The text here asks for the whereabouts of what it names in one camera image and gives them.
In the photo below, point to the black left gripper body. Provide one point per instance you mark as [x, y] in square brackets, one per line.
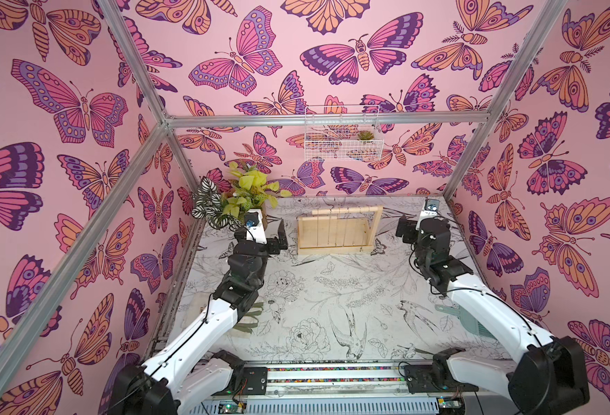
[261, 254]

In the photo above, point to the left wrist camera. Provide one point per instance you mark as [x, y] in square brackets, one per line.
[254, 219]

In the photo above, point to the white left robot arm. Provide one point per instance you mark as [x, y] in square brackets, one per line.
[190, 337]

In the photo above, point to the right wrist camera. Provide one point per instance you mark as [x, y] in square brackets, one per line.
[431, 208]

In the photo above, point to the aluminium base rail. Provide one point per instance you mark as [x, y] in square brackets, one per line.
[373, 388]

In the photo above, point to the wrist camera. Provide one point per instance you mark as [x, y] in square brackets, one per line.
[254, 219]
[431, 208]

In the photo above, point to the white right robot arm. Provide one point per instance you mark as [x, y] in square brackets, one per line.
[544, 374]

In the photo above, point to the white wire wall basket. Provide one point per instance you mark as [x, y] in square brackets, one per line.
[333, 137]

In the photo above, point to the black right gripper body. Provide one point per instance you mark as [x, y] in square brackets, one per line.
[409, 228]

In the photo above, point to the green potted plant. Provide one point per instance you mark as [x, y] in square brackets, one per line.
[223, 203]

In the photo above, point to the small succulent in basket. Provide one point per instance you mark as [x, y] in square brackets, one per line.
[365, 136]

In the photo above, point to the teal plastic paddle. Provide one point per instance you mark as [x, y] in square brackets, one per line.
[467, 321]

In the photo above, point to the wooden jewelry display stand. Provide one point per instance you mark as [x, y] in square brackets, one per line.
[347, 230]

